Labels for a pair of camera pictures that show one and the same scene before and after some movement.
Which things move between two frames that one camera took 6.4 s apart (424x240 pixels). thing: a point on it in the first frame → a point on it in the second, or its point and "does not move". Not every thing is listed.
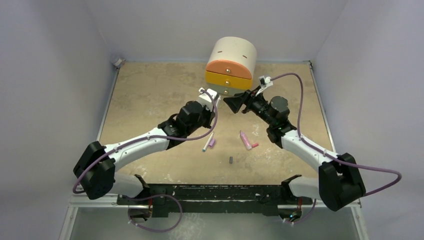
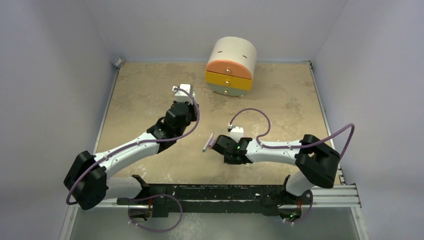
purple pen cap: (212, 143) does not move
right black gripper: (247, 101) → (219, 143)
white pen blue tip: (208, 142) does not move
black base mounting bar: (212, 200) does not move
